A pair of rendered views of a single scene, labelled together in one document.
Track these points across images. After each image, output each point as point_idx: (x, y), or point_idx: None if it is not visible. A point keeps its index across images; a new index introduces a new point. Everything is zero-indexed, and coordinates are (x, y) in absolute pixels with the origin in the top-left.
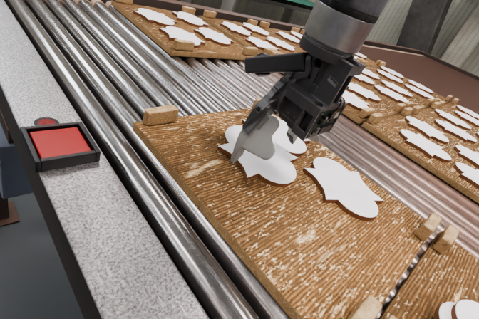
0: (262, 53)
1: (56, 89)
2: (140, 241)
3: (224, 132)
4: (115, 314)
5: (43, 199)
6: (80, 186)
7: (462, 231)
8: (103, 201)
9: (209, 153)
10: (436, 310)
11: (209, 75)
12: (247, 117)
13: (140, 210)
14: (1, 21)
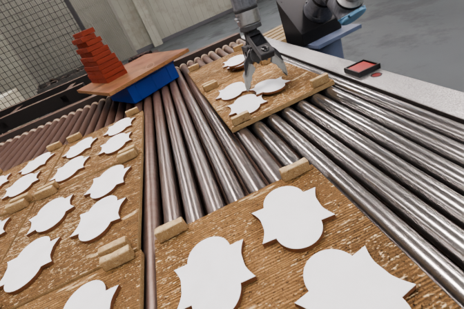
0: (266, 45)
1: (389, 89)
2: (323, 63)
3: (283, 93)
4: (326, 55)
5: None
6: (346, 65)
7: (181, 103)
8: (337, 65)
9: (295, 81)
10: (243, 65)
11: (268, 158)
12: (281, 56)
13: None
14: None
